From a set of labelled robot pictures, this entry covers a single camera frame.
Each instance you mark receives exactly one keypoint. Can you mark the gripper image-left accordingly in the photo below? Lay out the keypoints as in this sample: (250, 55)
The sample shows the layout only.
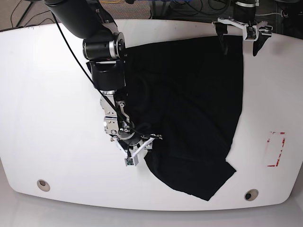
(133, 145)

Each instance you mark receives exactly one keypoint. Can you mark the black t-shirt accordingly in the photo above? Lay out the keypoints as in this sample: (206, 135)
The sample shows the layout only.
(203, 118)

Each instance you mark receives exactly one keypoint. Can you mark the red tape rectangle marking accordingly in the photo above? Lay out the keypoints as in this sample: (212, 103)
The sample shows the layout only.
(274, 148)

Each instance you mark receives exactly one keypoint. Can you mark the black tripod leg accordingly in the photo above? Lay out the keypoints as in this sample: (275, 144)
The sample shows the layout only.
(29, 6)

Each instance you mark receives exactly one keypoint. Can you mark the black arm cable image-left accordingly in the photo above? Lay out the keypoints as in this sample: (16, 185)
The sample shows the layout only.
(75, 56)

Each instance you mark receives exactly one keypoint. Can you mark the left table cable grommet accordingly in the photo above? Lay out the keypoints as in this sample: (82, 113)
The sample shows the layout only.
(43, 185)

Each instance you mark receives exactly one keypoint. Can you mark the table cable grommet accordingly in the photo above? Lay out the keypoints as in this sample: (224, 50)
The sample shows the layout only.
(43, 185)
(251, 195)

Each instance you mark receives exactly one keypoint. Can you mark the right table cable grommet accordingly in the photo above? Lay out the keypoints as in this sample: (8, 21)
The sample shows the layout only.
(251, 195)

